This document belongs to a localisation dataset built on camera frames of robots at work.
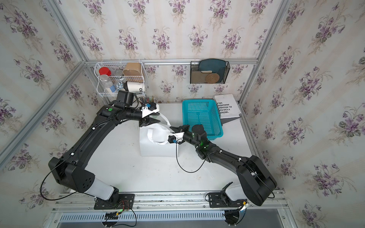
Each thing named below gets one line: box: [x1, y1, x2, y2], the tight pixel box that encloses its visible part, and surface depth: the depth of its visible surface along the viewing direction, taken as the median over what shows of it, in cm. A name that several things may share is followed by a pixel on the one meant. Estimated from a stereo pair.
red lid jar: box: [98, 66, 112, 76], surface depth 94 cm
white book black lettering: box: [213, 93, 242, 119], surface depth 110 cm
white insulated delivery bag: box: [139, 112, 179, 157], surface depth 79 cm
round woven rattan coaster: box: [205, 73, 221, 84], surface depth 99 cm
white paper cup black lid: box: [124, 80, 145, 94], surface depth 95 cm
